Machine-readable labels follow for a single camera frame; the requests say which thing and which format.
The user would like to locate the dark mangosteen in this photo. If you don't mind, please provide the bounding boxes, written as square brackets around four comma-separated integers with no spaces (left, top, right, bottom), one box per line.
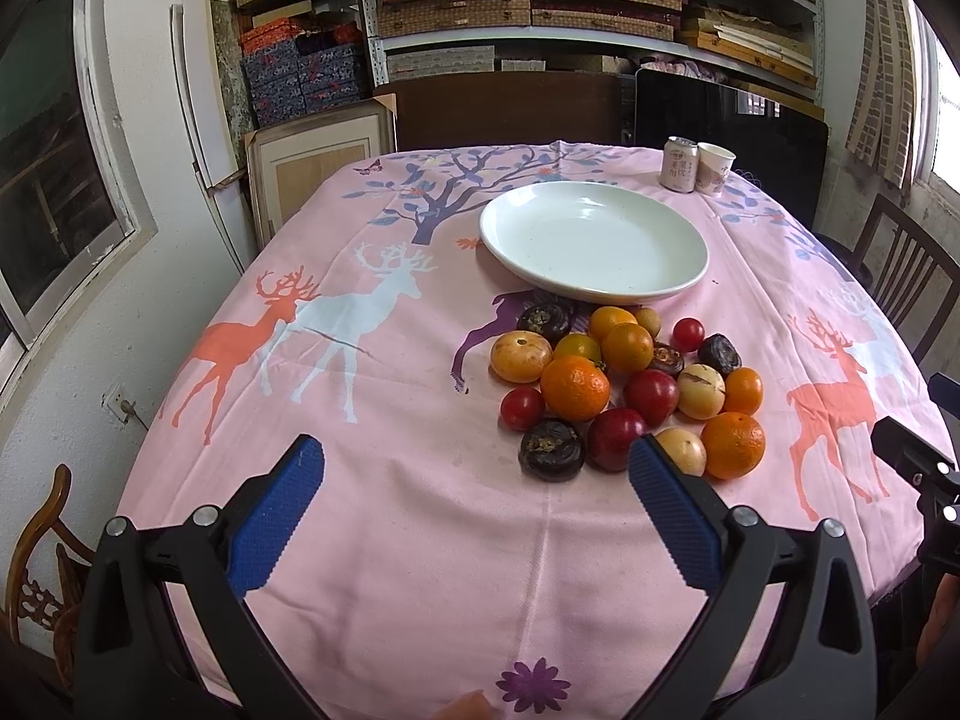
[516,302,573,346]
[517,418,586,483]

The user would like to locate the dark mangosteen front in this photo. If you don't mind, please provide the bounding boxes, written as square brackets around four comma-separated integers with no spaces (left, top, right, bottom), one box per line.
[517,418,586,483]

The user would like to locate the large orange mandarin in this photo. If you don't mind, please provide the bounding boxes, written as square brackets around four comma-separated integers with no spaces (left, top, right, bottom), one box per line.
[540,356,610,422]

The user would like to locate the dark red plum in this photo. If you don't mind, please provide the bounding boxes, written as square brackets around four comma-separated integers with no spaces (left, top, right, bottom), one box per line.
[623,369,679,427]
[586,406,646,473]

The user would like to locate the brown mangosteen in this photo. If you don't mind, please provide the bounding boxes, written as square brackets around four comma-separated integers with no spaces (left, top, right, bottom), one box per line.
[649,343,686,379]

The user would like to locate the white paper cup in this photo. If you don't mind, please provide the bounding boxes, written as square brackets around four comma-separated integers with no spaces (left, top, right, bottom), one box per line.
[695,142,736,197]

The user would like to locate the wooden chair left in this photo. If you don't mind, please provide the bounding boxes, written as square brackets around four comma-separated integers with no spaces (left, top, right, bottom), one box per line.
[2,463,94,695]

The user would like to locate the patterned curtain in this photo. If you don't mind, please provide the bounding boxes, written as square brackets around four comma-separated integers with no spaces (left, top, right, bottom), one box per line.
[846,0,916,190]

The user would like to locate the black monitor panel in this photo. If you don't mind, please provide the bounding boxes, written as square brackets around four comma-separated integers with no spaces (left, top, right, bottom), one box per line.
[635,68,828,227]

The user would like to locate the dark date-like fruit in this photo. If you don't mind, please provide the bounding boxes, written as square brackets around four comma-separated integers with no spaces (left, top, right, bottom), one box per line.
[697,333,742,377]

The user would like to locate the pale yellow fruit front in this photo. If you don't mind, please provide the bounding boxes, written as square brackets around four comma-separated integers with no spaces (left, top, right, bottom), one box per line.
[656,427,708,476]

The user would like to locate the dark red plum front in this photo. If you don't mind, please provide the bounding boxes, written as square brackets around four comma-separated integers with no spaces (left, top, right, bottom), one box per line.
[586,406,646,473]

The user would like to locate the small orange tangerine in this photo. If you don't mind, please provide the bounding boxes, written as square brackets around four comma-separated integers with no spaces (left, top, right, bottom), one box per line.
[724,367,765,416]

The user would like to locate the pink drink can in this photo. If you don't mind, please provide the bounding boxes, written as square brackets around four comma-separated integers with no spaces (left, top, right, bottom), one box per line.
[659,137,700,193]

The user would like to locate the dark brown wooden board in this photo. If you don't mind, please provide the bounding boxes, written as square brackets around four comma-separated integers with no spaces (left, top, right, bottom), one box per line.
[377,71,635,151]

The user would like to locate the blue patterned storage boxes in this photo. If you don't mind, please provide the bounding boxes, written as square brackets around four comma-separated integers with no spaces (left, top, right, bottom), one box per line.
[241,16,370,128]

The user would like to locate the white ceramic plate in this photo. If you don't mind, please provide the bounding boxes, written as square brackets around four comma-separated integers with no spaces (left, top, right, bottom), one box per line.
[478,181,709,305]

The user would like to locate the yellow tomato fruit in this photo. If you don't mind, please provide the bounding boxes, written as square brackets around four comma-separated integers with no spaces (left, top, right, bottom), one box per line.
[553,333,604,366]

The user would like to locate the yellow-orange persimmon fruit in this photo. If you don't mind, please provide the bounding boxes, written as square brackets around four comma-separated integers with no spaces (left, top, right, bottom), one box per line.
[490,330,553,385]

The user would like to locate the red cherry tomato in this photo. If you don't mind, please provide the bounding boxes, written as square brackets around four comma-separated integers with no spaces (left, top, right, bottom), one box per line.
[500,385,545,433]
[672,317,706,355]

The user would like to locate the person's hand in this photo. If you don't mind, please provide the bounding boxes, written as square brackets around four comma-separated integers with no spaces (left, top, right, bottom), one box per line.
[916,575,960,667]

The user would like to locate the orange round fruit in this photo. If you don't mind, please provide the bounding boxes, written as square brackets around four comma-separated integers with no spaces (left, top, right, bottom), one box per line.
[587,305,638,343]
[601,323,654,379]

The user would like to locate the small tan fruit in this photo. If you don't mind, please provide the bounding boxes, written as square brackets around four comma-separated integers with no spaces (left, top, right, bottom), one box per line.
[635,305,662,338]

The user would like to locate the orange round fruit back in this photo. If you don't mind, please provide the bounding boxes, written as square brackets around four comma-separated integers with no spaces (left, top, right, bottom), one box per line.
[587,305,638,343]

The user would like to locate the window with white frame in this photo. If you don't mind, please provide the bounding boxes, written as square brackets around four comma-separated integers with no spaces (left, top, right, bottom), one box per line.
[2,0,155,382]

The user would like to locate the metal storage shelf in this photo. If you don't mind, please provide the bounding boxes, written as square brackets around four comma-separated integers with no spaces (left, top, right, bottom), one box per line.
[233,0,823,110]

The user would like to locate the pink deer-print tablecloth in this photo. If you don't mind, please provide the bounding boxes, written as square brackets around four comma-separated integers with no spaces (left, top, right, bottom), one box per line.
[121,142,950,718]

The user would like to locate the pale yellow round fruit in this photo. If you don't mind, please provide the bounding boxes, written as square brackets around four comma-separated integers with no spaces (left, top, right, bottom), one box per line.
[677,362,726,421]

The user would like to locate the dark mangosteen back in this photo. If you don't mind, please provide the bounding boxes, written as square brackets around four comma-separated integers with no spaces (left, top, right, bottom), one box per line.
[516,302,573,346]

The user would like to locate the dark wooden chair right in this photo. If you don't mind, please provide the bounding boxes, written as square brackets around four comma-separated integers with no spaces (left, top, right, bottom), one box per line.
[817,193,958,362]

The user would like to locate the framed picture board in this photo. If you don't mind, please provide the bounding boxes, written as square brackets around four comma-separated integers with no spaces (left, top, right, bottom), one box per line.
[245,94,397,249]

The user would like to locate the red cherry tomato back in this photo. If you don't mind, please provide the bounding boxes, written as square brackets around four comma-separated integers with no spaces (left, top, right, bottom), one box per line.
[672,317,706,355]

